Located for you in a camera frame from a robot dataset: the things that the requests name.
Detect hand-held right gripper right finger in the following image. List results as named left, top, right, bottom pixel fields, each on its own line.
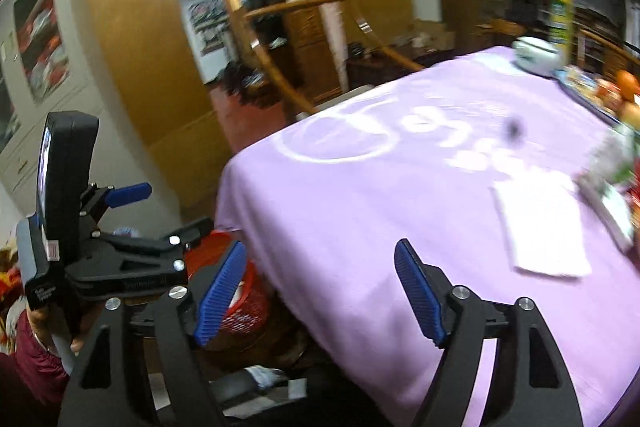
left=394, top=238, right=586, bottom=427

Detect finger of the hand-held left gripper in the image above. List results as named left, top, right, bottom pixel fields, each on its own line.
left=80, top=181, right=152, bottom=224
left=92, top=217, right=214, bottom=260

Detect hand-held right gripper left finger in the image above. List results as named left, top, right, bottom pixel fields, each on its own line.
left=57, top=239, right=251, bottom=427

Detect red plastic mesh basket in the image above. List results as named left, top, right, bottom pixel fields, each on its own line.
left=185, top=229, right=273, bottom=335

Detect white medicine box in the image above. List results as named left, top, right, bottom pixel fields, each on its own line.
left=597, top=184, right=638, bottom=253

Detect silver foil wrapper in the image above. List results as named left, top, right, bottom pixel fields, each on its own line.
left=575, top=132, right=632, bottom=198

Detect person's left forearm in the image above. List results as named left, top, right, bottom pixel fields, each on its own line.
left=0, top=309, right=71, bottom=413

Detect person's left hand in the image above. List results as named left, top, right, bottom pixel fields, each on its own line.
left=27, top=304, right=87, bottom=355

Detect purple tablecloth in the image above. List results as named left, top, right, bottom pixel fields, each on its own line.
left=215, top=44, right=640, bottom=427

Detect wooden door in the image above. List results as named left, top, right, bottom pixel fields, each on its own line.
left=80, top=0, right=236, bottom=214

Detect wooden drawer cabinet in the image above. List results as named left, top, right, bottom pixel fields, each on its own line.
left=286, top=6, right=347, bottom=104

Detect wooden round-back chair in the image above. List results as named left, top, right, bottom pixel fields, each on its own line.
left=220, top=0, right=431, bottom=122

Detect blue tray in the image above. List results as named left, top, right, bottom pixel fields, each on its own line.
left=557, top=67, right=640, bottom=128

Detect white ceramic jar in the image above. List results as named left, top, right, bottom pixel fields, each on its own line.
left=512, top=36, right=561, bottom=78

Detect orange fruit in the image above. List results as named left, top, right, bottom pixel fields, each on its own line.
left=615, top=69, right=640, bottom=104

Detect dark wooden shelf unit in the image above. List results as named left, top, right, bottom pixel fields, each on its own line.
left=505, top=0, right=640, bottom=75

